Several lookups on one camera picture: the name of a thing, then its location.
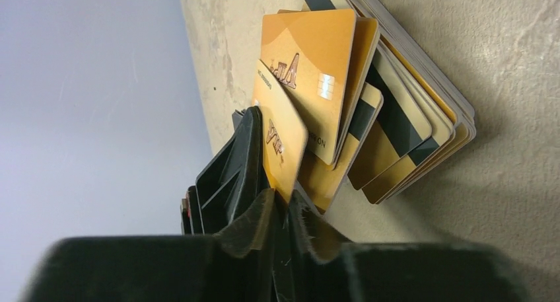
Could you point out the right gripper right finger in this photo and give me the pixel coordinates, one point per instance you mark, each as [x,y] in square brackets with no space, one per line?
[327,266]

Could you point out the single gold credit card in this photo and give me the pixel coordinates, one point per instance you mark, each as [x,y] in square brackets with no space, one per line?
[284,133]

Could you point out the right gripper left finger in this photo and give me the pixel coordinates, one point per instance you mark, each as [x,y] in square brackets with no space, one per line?
[234,264]

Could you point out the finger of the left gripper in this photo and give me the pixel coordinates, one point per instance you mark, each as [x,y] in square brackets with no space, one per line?
[230,182]

